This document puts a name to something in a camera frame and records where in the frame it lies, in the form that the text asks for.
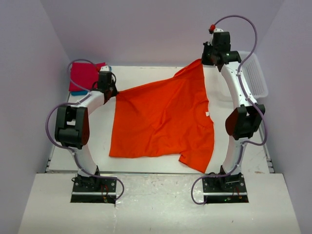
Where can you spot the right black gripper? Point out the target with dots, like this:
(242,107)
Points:
(205,57)

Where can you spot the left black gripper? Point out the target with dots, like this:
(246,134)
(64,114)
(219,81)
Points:
(112,90)

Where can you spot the orange t shirt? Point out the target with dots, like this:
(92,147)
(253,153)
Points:
(166,117)

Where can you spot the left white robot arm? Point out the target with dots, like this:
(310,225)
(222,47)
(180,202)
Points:
(72,128)

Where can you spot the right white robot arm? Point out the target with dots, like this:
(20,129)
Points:
(247,114)

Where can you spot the folded red t shirt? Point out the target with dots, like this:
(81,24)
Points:
(85,74)

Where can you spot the folded blue t shirt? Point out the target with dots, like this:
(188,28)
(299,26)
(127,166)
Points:
(76,91)

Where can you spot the white plastic basket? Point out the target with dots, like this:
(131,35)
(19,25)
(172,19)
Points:
(254,78)

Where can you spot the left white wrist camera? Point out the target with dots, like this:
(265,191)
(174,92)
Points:
(103,67)

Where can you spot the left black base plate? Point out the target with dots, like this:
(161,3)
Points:
(84,184)

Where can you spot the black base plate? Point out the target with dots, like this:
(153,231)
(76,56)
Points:
(84,184)
(229,184)

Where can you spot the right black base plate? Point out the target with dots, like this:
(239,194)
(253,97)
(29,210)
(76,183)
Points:
(229,184)

